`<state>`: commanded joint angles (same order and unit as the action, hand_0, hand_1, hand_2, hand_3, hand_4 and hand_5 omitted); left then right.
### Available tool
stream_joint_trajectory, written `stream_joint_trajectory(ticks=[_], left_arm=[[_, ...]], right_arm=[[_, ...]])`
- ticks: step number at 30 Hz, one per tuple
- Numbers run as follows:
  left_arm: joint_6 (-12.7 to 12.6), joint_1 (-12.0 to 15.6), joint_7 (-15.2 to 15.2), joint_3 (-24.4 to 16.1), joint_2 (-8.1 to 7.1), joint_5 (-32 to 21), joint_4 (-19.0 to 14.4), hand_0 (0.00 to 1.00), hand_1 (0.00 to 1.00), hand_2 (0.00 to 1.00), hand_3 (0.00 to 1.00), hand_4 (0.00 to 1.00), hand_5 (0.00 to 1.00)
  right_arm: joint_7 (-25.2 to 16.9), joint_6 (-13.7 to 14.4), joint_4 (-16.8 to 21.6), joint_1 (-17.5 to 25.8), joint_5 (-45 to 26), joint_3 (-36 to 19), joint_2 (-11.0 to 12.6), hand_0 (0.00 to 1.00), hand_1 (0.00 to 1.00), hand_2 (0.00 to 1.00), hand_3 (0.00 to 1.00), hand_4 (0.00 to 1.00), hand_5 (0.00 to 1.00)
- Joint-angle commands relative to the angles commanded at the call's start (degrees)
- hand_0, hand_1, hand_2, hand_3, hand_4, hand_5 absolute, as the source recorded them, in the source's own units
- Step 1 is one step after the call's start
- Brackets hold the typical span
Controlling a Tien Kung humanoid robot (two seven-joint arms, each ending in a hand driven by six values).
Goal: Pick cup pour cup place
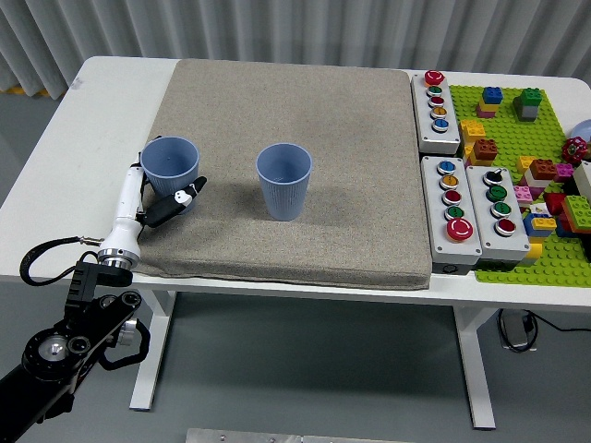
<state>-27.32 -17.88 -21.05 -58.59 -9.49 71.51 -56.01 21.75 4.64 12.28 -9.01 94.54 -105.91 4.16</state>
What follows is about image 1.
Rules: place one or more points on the green grey brick stack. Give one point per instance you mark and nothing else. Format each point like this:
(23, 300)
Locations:
(530, 97)

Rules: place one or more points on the green building baseplate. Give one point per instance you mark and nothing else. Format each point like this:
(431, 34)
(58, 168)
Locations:
(508, 134)

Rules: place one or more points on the grey-white pleated curtain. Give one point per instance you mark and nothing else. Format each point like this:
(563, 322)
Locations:
(295, 27)

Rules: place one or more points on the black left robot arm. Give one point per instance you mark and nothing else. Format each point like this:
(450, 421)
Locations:
(88, 281)

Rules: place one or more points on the magenta brick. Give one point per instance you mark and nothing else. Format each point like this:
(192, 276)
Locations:
(563, 173)

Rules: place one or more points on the green orange brick stack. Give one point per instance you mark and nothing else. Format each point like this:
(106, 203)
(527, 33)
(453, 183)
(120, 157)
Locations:
(577, 207)

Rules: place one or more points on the pale blue dome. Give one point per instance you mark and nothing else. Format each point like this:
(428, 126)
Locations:
(584, 131)

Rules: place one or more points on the blue ribbed plastic cup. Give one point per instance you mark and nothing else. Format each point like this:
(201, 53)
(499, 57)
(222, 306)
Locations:
(168, 157)
(284, 198)

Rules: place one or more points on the grey-brown fabric mat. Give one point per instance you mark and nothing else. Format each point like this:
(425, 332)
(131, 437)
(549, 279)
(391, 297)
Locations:
(346, 207)

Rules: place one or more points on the grey box with black knob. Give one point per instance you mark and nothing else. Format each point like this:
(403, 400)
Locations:
(489, 235)

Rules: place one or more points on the red brick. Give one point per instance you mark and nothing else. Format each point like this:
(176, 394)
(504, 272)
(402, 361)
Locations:
(554, 202)

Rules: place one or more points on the grey five-button control box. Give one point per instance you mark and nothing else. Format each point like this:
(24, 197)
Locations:
(436, 231)
(422, 115)

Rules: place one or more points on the white box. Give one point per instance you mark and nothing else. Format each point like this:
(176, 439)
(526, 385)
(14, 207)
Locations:
(584, 177)

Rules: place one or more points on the brown brick on yellow bricks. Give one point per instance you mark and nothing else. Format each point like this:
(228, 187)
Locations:
(485, 147)

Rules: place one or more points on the blue yellow pink brick stack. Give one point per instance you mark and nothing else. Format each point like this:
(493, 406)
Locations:
(491, 96)

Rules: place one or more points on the small yellow brick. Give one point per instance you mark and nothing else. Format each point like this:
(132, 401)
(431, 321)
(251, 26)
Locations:
(524, 162)

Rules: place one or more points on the white table leg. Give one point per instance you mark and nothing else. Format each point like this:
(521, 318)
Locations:
(475, 369)
(148, 387)

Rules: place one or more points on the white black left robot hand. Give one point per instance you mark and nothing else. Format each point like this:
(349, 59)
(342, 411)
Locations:
(127, 207)

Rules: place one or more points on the grey power adapter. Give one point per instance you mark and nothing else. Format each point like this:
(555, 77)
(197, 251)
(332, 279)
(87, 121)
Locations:
(513, 330)

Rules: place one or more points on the yellow round-end brick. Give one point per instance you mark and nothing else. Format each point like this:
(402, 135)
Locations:
(533, 251)

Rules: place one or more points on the pink brick on white brick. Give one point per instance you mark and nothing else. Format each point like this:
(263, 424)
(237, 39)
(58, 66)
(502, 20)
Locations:
(522, 193)

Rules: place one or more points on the brown brick on white brick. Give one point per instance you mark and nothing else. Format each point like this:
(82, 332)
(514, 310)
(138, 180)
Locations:
(542, 168)

